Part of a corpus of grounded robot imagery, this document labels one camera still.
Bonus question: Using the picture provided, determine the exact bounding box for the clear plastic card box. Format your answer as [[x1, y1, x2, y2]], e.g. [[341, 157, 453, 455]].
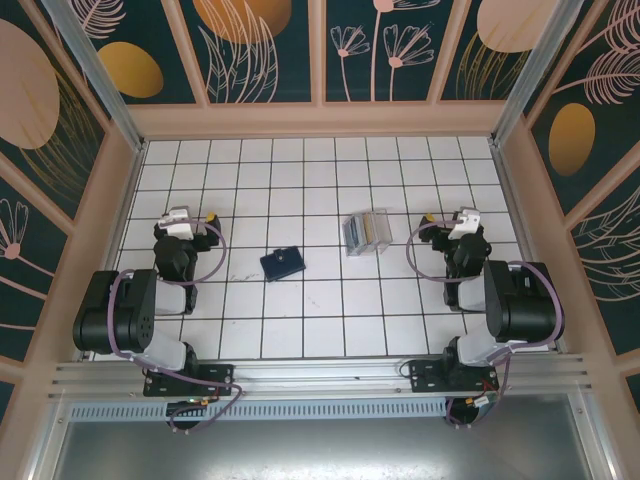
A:
[[341, 206, 392, 258]]

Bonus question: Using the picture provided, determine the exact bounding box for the navy card holder wallet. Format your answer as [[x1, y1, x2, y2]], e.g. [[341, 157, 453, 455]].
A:
[[259, 247, 306, 286]]

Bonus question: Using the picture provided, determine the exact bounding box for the blue credit card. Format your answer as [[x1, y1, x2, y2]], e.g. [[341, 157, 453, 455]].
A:
[[344, 215, 365, 254]]

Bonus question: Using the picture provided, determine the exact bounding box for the grey metal sheet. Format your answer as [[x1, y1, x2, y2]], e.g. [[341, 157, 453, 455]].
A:
[[29, 392, 614, 480]]

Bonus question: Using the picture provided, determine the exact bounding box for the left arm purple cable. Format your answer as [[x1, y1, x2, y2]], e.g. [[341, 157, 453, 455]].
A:
[[109, 218, 245, 432]]

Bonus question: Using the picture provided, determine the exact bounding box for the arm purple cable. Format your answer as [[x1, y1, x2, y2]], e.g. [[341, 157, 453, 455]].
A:
[[406, 219, 567, 430], [109, 218, 245, 432]]

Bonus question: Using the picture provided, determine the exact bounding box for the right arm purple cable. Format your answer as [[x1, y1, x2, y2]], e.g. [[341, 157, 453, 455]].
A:
[[406, 219, 567, 430]]

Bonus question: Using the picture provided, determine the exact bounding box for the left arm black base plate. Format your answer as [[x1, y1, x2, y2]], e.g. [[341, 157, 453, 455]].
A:
[[143, 363, 236, 398]]

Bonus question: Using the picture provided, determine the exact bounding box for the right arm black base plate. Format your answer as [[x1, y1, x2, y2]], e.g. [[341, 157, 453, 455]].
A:
[[408, 358, 502, 394]]

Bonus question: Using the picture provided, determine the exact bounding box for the aluminium frame rail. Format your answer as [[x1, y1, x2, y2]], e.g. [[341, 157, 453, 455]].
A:
[[47, 353, 597, 402]]

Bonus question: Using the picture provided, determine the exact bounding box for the aluminium corner post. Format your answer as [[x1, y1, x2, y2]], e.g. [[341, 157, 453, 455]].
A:
[[42, 0, 147, 154], [488, 0, 572, 149]]

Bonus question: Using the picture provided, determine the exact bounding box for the slotted grey cable duct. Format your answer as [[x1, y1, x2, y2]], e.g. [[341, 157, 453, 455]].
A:
[[67, 398, 452, 422]]

